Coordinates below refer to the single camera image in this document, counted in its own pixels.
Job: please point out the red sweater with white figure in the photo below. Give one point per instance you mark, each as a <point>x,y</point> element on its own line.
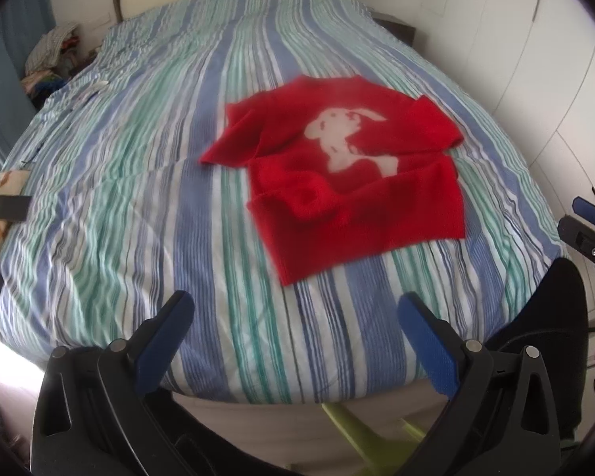
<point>347,178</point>

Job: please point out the dark nightstand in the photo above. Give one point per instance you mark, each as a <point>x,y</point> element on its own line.
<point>399,27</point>

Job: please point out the green plastic stool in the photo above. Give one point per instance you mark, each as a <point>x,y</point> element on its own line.
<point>372,444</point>

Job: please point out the patterned orange cloth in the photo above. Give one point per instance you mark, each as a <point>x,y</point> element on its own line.
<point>0,183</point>

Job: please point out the beige bed base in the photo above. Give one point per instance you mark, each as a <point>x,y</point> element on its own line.
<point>277,426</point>

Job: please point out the striped bed cover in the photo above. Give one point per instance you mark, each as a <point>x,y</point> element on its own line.
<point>144,198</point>

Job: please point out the pile of mixed clothes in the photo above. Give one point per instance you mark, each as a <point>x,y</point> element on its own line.
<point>52,52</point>

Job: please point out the white wardrobe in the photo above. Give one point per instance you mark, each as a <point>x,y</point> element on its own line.
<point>535,59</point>

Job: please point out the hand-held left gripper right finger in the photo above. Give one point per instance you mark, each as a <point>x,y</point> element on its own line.
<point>430,349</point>

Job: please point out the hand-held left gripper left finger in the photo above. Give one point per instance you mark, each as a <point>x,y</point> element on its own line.
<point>159,353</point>

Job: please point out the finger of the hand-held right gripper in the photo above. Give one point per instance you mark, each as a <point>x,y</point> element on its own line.
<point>582,235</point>
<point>592,213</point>

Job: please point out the blue curtain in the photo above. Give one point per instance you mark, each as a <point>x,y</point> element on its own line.
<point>5,69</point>

